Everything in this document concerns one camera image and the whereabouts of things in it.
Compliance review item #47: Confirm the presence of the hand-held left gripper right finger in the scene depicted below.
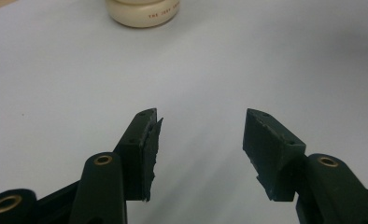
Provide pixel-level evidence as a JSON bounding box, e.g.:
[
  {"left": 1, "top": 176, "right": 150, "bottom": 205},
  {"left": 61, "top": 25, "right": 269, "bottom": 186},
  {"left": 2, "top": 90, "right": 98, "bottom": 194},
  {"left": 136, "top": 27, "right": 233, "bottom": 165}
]
[{"left": 242, "top": 107, "right": 307, "bottom": 203}]

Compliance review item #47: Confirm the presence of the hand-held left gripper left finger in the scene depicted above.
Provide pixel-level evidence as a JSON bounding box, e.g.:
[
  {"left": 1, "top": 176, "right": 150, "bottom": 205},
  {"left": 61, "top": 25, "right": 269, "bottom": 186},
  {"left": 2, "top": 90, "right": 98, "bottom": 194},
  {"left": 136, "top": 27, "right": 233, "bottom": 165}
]
[{"left": 113, "top": 107, "right": 164, "bottom": 203}]

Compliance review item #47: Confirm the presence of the cream round jar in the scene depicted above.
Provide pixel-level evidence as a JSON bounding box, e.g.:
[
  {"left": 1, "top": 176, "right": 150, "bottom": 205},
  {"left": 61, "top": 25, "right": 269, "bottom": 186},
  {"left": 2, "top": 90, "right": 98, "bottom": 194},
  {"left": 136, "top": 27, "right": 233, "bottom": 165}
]
[{"left": 105, "top": 0, "right": 181, "bottom": 29}]

